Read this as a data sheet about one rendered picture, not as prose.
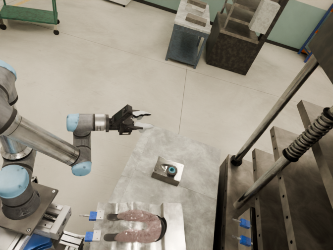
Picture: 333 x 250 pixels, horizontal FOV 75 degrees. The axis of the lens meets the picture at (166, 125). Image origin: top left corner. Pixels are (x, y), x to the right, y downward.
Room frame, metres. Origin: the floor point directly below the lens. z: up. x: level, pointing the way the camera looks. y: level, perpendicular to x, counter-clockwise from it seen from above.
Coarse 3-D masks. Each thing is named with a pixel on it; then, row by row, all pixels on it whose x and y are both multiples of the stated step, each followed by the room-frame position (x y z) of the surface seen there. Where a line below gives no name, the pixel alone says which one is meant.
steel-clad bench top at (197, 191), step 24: (144, 144) 1.14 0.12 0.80; (168, 144) 1.22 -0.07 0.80; (192, 144) 1.32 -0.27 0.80; (144, 168) 0.92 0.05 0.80; (192, 168) 1.07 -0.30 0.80; (216, 168) 1.15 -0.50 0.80; (120, 192) 0.68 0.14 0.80; (144, 192) 0.74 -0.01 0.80; (168, 192) 0.80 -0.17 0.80; (192, 192) 0.86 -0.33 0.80; (216, 192) 0.93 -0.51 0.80; (192, 216) 0.69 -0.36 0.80; (192, 240) 0.55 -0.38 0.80
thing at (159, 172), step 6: (156, 162) 0.96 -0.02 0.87; (162, 162) 0.97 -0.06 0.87; (168, 162) 0.99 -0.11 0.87; (174, 162) 1.01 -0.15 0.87; (156, 168) 0.91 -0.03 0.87; (162, 168) 0.93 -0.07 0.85; (180, 168) 0.98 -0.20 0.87; (156, 174) 0.87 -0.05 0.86; (162, 174) 0.88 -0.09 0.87; (180, 174) 0.93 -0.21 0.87; (162, 180) 0.87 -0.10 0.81; (168, 180) 0.87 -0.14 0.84; (174, 180) 0.87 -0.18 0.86
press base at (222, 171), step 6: (222, 162) 1.37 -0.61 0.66; (222, 168) 1.29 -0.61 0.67; (222, 174) 1.22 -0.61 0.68; (222, 180) 1.15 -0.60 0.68; (222, 186) 1.08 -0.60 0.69; (222, 192) 1.02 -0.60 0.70; (222, 198) 0.96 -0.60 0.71; (222, 204) 0.91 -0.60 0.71; (216, 210) 0.91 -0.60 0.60; (222, 210) 0.86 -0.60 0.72; (216, 216) 0.86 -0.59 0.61; (222, 216) 0.81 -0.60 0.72; (216, 222) 0.81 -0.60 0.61; (216, 228) 0.76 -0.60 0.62; (216, 234) 0.71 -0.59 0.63; (216, 240) 0.67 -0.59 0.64; (216, 246) 0.63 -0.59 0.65
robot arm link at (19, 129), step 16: (0, 96) 0.41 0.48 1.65; (0, 112) 0.37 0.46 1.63; (16, 112) 0.41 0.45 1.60; (0, 128) 0.34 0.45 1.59; (16, 128) 0.37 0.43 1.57; (32, 128) 0.41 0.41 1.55; (32, 144) 0.38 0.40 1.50; (48, 144) 0.41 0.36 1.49; (64, 144) 0.45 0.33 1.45; (64, 160) 0.42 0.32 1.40; (80, 160) 0.46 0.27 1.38; (80, 176) 0.43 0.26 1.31
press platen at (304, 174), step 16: (272, 128) 1.26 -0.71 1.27; (272, 144) 1.12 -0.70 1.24; (288, 144) 1.12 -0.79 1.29; (304, 160) 1.02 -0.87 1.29; (288, 176) 0.85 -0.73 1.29; (304, 176) 0.89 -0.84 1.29; (320, 176) 0.93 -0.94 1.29; (288, 192) 0.73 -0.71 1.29; (304, 192) 0.77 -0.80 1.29; (320, 192) 0.81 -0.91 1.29; (288, 208) 0.64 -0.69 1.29; (304, 208) 0.67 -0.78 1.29; (320, 208) 0.70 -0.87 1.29; (288, 224) 0.57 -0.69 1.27; (304, 224) 0.58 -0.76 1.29; (320, 224) 0.61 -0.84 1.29; (288, 240) 0.50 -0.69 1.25; (304, 240) 0.51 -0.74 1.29; (320, 240) 0.53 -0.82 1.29
